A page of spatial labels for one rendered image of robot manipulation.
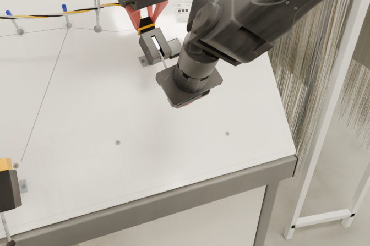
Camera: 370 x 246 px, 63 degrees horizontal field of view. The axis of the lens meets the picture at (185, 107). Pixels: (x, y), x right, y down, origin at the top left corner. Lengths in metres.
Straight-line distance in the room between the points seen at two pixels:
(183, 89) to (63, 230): 0.35
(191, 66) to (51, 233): 0.41
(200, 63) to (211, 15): 0.08
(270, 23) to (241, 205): 0.60
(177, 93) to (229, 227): 0.52
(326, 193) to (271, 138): 1.24
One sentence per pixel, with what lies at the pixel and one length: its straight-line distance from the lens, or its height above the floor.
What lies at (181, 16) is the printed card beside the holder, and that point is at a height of 1.14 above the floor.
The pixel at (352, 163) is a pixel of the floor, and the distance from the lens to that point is 2.22.
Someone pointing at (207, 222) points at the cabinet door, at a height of 0.67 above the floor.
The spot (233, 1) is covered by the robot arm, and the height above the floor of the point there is 1.27.
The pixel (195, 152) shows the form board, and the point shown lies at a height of 0.91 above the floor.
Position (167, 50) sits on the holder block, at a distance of 0.60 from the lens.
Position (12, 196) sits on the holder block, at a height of 0.99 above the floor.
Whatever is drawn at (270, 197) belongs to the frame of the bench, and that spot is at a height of 0.69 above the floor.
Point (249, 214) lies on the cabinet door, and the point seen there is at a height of 0.64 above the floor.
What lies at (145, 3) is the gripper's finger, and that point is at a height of 1.22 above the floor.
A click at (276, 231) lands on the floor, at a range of 1.71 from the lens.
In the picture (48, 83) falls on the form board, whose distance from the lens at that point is 0.67.
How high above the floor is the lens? 1.36
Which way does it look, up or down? 34 degrees down
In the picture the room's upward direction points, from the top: straight up
